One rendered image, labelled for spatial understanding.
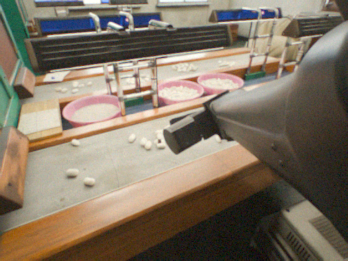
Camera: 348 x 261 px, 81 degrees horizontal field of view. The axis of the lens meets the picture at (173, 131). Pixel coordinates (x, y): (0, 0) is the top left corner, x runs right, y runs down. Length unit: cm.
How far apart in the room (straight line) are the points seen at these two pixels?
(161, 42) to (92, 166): 44
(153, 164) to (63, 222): 29
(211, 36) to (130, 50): 29
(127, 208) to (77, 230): 11
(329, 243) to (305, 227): 8
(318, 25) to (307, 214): 82
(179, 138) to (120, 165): 36
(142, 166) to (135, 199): 15
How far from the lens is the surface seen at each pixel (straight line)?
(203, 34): 75
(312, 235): 97
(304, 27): 113
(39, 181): 74
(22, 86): 117
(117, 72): 83
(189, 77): 131
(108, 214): 55
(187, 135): 37
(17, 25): 326
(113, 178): 66
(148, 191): 57
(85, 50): 61
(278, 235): 105
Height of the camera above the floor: 120
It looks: 35 degrees down
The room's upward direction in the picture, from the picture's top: straight up
